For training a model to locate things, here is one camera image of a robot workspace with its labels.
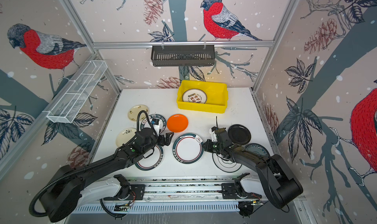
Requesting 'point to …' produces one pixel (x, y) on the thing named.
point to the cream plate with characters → (133, 112)
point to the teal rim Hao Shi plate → (146, 123)
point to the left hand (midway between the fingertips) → (169, 129)
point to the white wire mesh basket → (68, 106)
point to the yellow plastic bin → (217, 93)
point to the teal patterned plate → (257, 148)
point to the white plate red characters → (195, 95)
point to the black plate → (239, 134)
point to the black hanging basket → (167, 55)
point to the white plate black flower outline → (226, 165)
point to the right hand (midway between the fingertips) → (202, 143)
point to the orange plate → (177, 123)
